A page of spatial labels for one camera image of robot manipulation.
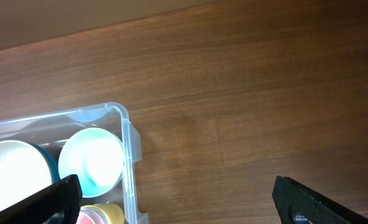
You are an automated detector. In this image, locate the clear plastic storage container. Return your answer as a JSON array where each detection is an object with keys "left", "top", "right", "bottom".
[{"left": 0, "top": 102, "right": 149, "bottom": 224}]

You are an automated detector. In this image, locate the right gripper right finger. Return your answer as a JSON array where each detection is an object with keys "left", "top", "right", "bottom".
[{"left": 272, "top": 175, "right": 368, "bottom": 224}]

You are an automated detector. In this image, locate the yellow plastic cup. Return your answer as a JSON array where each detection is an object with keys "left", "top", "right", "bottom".
[{"left": 82, "top": 203, "right": 125, "bottom": 224}]

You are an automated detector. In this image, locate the light blue small bowl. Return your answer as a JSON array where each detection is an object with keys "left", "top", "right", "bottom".
[{"left": 58, "top": 128, "right": 124, "bottom": 198}]

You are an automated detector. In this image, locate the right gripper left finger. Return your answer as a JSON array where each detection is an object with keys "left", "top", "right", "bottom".
[{"left": 0, "top": 174, "right": 82, "bottom": 224}]

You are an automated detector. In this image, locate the pink plastic cup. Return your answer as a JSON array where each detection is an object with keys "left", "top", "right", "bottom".
[{"left": 76, "top": 209, "right": 104, "bottom": 224}]

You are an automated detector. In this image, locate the cream plastic bowl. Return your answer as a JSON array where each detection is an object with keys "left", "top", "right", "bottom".
[{"left": 0, "top": 140, "right": 53, "bottom": 211}]

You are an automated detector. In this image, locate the dark blue bowl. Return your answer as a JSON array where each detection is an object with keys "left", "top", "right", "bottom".
[{"left": 29, "top": 142, "right": 60, "bottom": 183}]

